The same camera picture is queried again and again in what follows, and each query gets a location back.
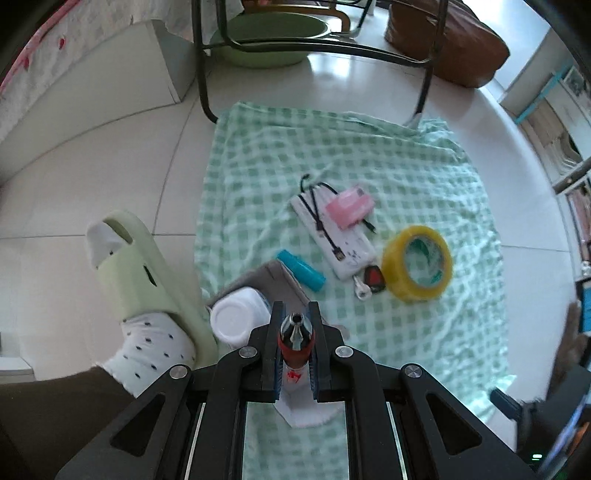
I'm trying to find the dark trouser leg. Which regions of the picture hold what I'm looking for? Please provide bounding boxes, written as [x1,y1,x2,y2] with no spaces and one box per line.
[0,367,134,479]

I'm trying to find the white plastic bottle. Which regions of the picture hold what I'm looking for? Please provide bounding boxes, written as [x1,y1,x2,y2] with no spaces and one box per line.
[209,287,271,348]

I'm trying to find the green checkered cloth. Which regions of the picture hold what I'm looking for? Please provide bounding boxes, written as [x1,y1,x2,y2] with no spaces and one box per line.
[194,103,514,421]

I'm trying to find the black red car key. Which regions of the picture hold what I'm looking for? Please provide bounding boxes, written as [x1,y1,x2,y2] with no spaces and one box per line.
[363,265,387,294]

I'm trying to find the pink small box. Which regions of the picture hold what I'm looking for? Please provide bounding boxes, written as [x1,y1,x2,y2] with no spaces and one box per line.
[325,185,375,232]

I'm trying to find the brown leather bag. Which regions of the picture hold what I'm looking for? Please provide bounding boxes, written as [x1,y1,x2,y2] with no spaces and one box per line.
[385,1,510,89]

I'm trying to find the green slipper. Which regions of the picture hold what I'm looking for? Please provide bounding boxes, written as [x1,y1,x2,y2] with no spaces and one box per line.
[86,210,218,368]

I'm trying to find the black charging cable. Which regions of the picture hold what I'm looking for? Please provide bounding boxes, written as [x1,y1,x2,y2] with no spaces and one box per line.
[297,173,377,263]

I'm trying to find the black metal chair frame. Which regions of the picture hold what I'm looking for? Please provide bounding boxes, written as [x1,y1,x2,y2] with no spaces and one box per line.
[191,1,449,124]

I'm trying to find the green plastic basin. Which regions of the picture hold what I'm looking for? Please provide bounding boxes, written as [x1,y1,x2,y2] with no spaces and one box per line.
[209,12,329,69]

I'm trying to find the small silver key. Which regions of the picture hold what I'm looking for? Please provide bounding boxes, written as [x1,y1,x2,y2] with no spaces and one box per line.
[353,275,373,301]

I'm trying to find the teal cylinder tube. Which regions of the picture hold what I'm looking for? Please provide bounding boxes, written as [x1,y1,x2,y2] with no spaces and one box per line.
[276,250,325,292]

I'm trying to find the yellow tape roll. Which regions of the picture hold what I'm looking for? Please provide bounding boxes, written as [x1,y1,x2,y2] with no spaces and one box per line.
[381,225,453,302]

